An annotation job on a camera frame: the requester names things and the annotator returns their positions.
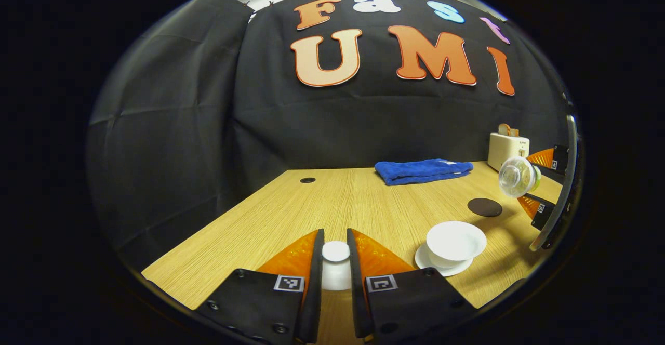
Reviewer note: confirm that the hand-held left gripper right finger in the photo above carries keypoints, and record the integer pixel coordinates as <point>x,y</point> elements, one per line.
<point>355,282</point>

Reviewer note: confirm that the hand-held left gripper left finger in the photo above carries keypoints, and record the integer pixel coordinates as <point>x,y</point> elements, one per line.
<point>316,282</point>

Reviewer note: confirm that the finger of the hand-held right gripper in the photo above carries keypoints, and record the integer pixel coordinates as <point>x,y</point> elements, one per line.
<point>556,159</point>
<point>540,211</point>

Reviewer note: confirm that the white teacup lid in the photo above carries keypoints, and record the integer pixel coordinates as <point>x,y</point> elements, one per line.
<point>336,267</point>

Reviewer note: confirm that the clear plastic water bottle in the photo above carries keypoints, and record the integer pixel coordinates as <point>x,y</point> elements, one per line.
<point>514,177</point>

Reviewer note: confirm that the dark round coaster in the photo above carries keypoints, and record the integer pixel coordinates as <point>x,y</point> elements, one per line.
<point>484,207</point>

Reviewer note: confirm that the white teacup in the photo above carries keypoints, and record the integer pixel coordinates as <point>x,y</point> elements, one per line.
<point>454,241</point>

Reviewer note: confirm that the white toaster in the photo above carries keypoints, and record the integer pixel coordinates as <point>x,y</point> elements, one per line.
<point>506,150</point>

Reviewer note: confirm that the brown bread slice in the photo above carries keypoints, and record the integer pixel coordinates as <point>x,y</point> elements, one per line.
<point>508,130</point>

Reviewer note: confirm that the white saucer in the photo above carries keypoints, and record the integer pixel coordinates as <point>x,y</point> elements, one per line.
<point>422,260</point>

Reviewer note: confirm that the blue folded towel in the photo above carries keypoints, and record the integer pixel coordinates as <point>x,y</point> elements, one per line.
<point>421,171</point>

